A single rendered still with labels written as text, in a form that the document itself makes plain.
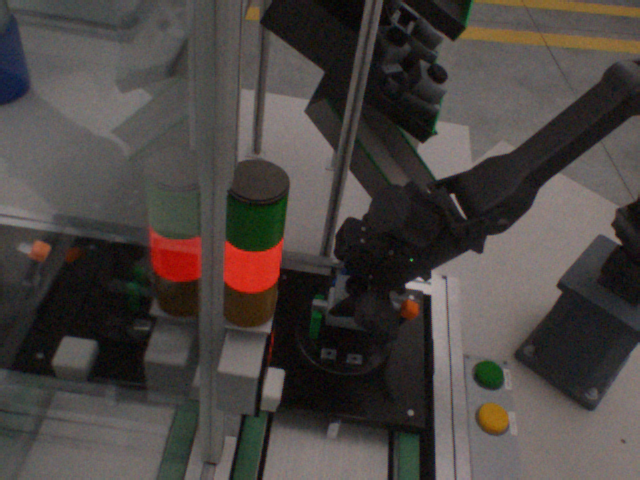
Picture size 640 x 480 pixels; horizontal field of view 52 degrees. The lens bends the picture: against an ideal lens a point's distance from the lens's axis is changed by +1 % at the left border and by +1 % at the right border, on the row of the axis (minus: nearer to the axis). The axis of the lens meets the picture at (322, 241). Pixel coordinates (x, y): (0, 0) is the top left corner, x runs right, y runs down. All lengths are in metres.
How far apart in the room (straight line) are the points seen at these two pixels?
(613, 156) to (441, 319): 2.40
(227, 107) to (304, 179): 0.92
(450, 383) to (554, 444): 0.21
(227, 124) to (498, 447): 0.63
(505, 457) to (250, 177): 0.58
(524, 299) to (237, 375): 0.76
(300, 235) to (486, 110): 2.20
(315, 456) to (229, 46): 0.63
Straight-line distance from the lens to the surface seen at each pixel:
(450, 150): 1.52
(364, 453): 0.94
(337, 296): 0.85
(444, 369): 0.98
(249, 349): 0.61
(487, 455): 0.93
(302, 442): 0.93
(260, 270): 0.54
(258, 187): 0.49
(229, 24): 0.41
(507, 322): 1.21
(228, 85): 0.44
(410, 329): 0.99
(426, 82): 0.94
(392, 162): 1.13
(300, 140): 1.45
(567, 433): 1.13
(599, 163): 3.27
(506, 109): 3.39
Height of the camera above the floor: 1.74
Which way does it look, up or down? 46 degrees down
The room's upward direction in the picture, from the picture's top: 11 degrees clockwise
